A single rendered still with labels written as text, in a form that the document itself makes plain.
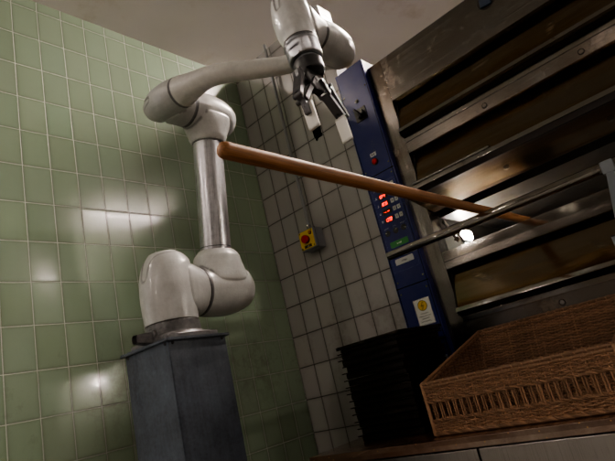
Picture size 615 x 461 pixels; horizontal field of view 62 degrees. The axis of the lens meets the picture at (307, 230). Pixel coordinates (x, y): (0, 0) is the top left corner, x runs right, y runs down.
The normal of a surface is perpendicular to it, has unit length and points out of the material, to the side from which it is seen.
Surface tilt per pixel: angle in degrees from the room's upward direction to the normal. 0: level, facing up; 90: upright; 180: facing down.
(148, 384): 90
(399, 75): 90
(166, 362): 90
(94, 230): 90
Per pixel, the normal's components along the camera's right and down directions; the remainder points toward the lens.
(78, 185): 0.71, -0.36
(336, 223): -0.67, -0.07
